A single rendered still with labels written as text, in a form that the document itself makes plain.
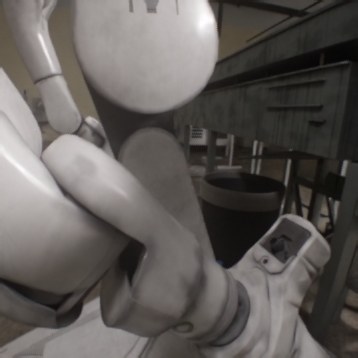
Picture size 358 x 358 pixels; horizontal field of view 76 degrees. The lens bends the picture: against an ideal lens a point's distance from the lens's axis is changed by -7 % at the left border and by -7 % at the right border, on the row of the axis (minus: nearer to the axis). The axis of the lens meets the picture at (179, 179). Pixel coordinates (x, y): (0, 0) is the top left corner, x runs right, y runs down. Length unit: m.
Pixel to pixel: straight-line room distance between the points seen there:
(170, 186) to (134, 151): 0.07
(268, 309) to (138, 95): 0.22
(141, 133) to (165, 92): 0.07
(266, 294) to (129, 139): 0.22
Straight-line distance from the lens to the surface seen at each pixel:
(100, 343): 0.55
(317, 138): 0.70
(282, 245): 0.20
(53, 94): 0.56
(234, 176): 1.40
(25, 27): 0.59
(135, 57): 0.26
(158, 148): 0.31
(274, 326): 0.20
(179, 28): 0.28
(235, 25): 7.58
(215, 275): 0.17
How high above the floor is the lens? 0.89
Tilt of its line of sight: 15 degrees down
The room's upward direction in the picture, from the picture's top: 3 degrees clockwise
